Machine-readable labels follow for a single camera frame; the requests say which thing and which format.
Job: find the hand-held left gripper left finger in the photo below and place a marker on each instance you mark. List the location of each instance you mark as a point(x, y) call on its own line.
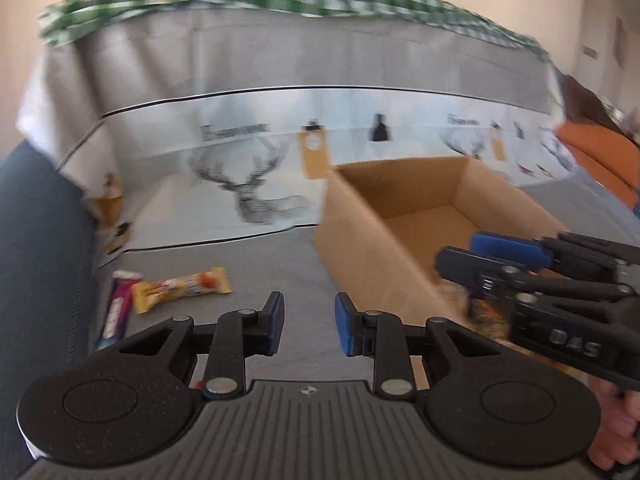
point(275, 322)

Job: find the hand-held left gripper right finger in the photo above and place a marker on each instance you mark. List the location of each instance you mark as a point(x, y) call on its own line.
point(344, 325)

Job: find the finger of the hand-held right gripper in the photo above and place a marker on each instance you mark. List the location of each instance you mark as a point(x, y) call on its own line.
point(465, 265)
point(510, 250)

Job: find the pile of snack packets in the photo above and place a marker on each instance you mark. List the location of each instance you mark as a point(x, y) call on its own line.
point(482, 312)

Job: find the brown cardboard box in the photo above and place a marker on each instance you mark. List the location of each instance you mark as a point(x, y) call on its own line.
point(415, 220)

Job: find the yellow snack bar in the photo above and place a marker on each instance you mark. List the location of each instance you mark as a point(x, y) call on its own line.
point(180, 287)

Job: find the purple snack bar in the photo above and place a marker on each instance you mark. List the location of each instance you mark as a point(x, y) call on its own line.
point(117, 310)

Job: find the person's right hand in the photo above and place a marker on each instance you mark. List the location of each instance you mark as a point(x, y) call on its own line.
point(615, 425)

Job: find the orange cushion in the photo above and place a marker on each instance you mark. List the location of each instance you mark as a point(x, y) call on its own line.
point(605, 160)

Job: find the brown blanket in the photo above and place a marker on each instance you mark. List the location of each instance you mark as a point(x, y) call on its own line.
point(590, 105)

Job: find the colourful background clutter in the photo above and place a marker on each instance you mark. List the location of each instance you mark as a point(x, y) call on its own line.
point(622, 112)

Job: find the deer print sofa cover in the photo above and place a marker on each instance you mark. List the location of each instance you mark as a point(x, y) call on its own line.
point(300, 60)

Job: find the wall light switch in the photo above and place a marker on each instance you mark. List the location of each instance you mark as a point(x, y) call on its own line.
point(590, 52)

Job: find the small dark wall frame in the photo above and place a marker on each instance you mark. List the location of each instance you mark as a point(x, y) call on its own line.
point(619, 42)

